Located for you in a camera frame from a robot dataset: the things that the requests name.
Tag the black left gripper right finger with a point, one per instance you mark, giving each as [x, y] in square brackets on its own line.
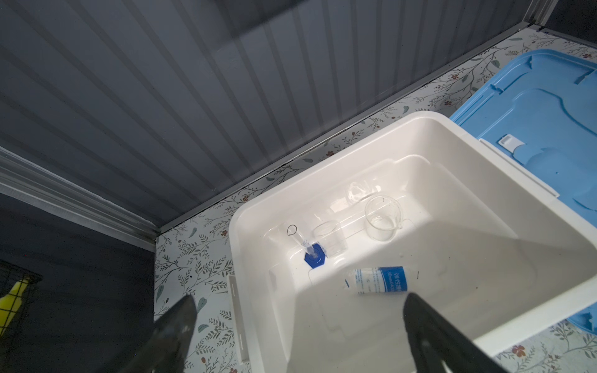
[437, 346]

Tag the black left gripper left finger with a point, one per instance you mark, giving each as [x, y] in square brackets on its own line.
[166, 348]

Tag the blue cap clear bottle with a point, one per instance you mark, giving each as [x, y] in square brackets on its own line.
[375, 280]

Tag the clear glass flask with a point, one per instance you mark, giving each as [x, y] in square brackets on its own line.
[383, 218]

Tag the white plastic storage bin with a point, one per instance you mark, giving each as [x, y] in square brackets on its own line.
[270, 272]

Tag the blue base graduated cylinder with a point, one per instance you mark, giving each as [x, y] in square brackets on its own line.
[314, 255]

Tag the small clear glass beaker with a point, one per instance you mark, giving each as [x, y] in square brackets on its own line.
[331, 238]

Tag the blue plastic bin lid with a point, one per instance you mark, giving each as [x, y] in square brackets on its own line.
[545, 130]

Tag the yellow brush in basket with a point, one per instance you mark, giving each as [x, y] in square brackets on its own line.
[10, 303]

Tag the black wire wall basket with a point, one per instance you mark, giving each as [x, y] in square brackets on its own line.
[10, 274]

